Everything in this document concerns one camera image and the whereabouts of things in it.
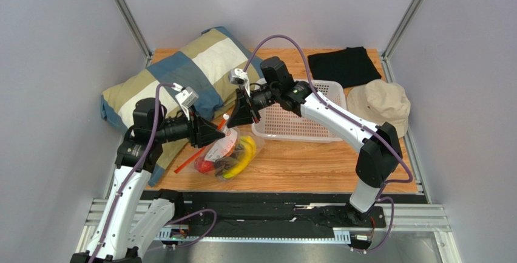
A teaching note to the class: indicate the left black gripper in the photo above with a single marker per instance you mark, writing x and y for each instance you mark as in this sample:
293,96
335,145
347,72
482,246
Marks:
200,132

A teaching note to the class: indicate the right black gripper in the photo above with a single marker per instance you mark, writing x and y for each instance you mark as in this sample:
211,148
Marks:
249,106

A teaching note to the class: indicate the clear zip top bag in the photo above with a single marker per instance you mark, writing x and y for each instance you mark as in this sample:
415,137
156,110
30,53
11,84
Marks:
221,148

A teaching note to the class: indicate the yellow fake banana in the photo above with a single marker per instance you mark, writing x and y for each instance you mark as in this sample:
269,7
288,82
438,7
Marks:
240,159

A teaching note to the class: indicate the red fake apple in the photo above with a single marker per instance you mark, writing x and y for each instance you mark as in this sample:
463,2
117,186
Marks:
203,166

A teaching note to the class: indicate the purple fake grapes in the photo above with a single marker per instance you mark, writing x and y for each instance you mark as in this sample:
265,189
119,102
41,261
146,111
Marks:
222,163

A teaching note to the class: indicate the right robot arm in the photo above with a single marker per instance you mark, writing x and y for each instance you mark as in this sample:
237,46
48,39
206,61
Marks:
378,146

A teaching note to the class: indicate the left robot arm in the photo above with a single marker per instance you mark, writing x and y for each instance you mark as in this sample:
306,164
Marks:
118,238

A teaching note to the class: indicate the white plastic perforated basket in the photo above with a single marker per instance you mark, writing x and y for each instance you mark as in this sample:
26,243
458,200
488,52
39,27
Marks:
278,124

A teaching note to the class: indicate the striped blue beige pillow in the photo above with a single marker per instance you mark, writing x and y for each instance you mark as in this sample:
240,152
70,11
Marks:
203,65

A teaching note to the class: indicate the black folded cloth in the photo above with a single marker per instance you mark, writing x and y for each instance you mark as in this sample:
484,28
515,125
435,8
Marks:
349,67

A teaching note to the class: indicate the beige bucket hat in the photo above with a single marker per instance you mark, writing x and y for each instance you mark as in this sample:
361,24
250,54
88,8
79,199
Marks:
380,102

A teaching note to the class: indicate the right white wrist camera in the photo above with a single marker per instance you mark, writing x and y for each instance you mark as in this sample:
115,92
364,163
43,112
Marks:
240,77

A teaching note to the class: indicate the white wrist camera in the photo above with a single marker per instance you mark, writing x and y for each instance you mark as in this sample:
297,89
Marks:
240,77
186,98

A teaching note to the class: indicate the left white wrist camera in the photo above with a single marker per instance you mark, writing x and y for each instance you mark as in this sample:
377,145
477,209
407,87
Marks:
186,98

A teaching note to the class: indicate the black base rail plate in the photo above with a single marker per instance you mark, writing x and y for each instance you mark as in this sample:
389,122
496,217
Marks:
275,215

